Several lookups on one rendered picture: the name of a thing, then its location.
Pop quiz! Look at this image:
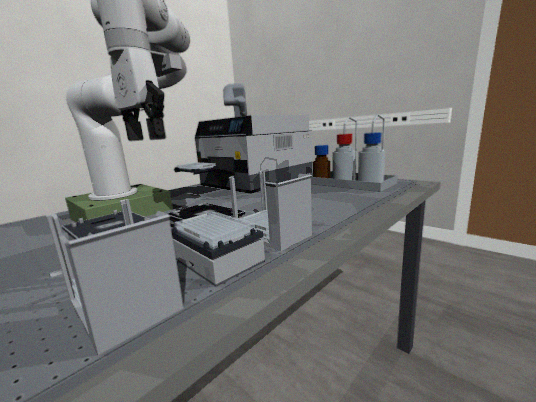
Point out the white plastic bottle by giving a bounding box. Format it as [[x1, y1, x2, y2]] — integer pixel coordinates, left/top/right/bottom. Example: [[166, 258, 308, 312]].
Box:
[[332, 150, 356, 180]]

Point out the blue bottle cap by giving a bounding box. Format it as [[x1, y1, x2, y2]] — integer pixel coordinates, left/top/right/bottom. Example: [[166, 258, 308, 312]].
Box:
[[364, 133, 381, 142], [315, 145, 328, 154]]

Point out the brown glass bottle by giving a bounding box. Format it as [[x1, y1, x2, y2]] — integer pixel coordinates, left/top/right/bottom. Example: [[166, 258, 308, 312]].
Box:
[[313, 160, 330, 178]]

